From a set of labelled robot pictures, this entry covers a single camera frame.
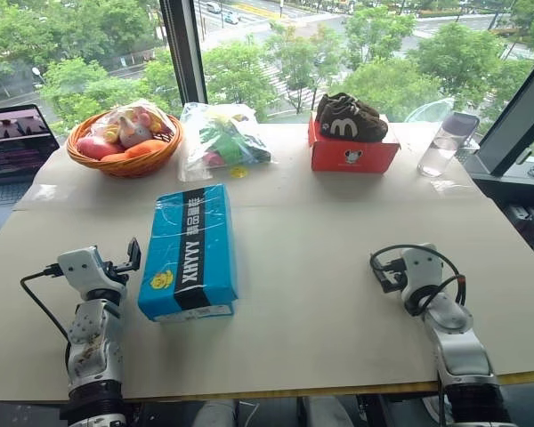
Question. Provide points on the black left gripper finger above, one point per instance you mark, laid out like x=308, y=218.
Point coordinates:
x=138, y=253
x=131, y=258

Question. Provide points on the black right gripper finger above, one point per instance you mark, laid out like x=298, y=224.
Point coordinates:
x=381, y=280

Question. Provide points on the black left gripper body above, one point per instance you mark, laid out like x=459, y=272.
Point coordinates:
x=117, y=270

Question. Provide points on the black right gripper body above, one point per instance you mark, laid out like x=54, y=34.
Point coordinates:
x=395, y=272

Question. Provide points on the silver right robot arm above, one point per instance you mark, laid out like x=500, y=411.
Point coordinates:
x=460, y=351

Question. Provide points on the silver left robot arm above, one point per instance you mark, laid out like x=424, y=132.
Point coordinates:
x=93, y=338

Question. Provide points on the blue box with black stripe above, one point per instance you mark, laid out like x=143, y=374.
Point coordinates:
x=191, y=253

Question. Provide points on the red shoe box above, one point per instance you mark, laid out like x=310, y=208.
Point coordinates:
x=351, y=155

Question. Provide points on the orange woven basket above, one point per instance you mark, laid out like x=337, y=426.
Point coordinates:
x=124, y=166

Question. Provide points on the orange carrot toy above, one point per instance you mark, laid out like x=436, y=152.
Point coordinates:
x=144, y=147

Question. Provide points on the pink round toy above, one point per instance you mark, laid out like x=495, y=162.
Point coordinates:
x=92, y=147

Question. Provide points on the grey unicorn plush toy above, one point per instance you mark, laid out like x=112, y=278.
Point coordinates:
x=135, y=131

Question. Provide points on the small yellow disc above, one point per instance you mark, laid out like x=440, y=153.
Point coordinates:
x=237, y=172

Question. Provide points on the clear water bottle purple lid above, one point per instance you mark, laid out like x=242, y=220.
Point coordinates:
x=442, y=149

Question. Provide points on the clear plastic bag of toys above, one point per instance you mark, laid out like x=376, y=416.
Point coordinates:
x=222, y=142

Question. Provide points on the dark side shelf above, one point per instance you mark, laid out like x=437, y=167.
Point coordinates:
x=520, y=209

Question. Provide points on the grey rounded shape under table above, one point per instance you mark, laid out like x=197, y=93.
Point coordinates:
x=216, y=414
x=327, y=411

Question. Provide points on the brown sneakers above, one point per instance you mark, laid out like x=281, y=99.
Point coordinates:
x=356, y=126

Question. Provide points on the open laptop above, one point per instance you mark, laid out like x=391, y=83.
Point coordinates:
x=13, y=151

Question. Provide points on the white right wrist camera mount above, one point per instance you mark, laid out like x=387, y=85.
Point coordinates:
x=420, y=271

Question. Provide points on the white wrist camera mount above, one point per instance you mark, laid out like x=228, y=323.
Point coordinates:
x=420, y=271
x=82, y=267

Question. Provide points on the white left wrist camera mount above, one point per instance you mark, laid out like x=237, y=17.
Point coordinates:
x=82, y=267

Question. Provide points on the black slanted window frame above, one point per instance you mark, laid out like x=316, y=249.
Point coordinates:
x=516, y=120

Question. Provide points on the black window frame post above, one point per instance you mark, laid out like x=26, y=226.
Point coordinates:
x=184, y=49

